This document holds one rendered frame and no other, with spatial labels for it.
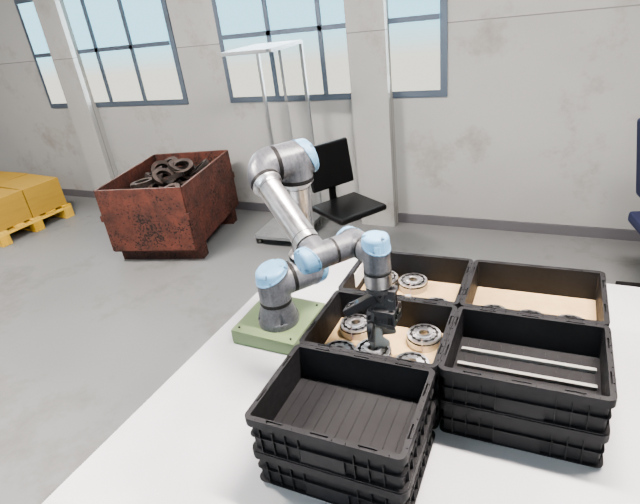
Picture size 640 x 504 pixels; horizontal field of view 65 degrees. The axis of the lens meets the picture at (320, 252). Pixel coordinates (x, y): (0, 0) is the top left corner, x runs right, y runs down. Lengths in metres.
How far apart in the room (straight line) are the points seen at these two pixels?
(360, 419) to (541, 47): 3.02
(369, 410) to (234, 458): 0.40
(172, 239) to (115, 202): 0.52
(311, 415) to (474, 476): 0.43
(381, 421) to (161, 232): 3.11
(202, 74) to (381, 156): 1.84
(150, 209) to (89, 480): 2.79
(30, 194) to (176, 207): 2.20
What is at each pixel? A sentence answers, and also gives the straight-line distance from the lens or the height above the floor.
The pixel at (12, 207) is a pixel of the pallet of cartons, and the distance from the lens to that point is 5.78.
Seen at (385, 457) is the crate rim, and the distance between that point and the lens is 1.14.
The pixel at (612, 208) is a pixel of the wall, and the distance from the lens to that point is 4.15.
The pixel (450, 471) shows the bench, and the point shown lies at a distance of 1.42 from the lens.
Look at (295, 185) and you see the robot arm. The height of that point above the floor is 1.27.
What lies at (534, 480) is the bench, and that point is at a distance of 1.43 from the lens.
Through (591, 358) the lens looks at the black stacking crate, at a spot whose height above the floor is 0.83.
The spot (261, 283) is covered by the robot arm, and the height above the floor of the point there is 0.95.
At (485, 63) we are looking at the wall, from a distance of 3.91.
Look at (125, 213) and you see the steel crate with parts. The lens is 4.26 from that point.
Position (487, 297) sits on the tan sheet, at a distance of 1.80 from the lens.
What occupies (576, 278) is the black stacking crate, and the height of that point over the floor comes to 0.90.
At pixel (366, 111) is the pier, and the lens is 4.07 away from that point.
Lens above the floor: 1.80
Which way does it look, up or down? 27 degrees down
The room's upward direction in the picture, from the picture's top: 7 degrees counter-clockwise
